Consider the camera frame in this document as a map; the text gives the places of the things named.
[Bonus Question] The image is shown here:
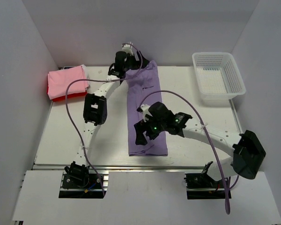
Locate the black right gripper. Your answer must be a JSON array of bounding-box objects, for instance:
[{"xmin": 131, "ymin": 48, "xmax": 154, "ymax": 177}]
[{"xmin": 135, "ymin": 114, "xmax": 166, "ymax": 145}]

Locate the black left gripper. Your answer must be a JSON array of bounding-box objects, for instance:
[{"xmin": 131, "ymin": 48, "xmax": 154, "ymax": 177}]
[{"xmin": 124, "ymin": 50, "xmax": 150, "ymax": 71}]

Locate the purple t-shirt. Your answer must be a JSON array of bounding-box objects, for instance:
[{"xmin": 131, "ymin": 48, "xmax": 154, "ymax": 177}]
[{"xmin": 126, "ymin": 60, "xmax": 169, "ymax": 157}]

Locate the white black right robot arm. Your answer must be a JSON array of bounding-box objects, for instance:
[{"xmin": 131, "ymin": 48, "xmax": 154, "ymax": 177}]
[{"xmin": 134, "ymin": 102, "xmax": 266, "ymax": 187}]

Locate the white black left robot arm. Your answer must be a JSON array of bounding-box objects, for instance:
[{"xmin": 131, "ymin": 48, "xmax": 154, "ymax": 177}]
[{"xmin": 65, "ymin": 47, "xmax": 149, "ymax": 187}]

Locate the white folded t-shirt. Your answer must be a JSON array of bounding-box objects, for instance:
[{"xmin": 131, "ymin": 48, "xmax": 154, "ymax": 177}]
[{"xmin": 81, "ymin": 64, "xmax": 90, "ymax": 90}]

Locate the white plastic basket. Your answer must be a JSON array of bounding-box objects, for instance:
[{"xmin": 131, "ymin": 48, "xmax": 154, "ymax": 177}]
[{"xmin": 192, "ymin": 52, "xmax": 246, "ymax": 106}]

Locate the red folded t-shirt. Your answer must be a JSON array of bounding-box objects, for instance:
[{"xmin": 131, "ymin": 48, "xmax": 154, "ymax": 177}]
[{"xmin": 47, "ymin": 86, "xmax": 87, "ymax": 102}]

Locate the pink folded t-shirt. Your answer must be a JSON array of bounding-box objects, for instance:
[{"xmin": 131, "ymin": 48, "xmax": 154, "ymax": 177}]
[{"xmin": 47, "ymin": 65, "xmax": 86, "ymax": 93}]

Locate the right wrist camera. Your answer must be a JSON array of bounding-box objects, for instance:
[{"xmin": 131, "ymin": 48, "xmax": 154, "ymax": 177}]
[{"xmin": 137, "ymin": 104, "xmax": 152, "ymax": 122}]

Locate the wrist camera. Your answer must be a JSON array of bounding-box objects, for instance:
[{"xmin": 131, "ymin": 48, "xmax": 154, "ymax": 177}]
[
  {"xmin": 121, "ymin": 42, "xmax": 134, "ymax": 56},
  {"xmin": 137, "ymin": 104, "xmax": 152, "ymax": 122}
]

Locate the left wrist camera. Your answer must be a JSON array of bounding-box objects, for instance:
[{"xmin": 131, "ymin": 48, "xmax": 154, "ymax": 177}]
[{"xmin": 121, "ymin": 42, "xmax": 134, "ymax": 56}]

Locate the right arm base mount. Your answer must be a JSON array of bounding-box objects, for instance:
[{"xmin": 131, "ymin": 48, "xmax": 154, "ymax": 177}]
[{"xmin": 184, "ymin": 161, "xmax": 225, "ymax": 200}]

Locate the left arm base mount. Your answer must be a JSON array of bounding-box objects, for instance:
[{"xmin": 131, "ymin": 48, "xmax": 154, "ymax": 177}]
[{"xmin": 59, "ymin": 173, "xmax": 104, "ymax": 199}]

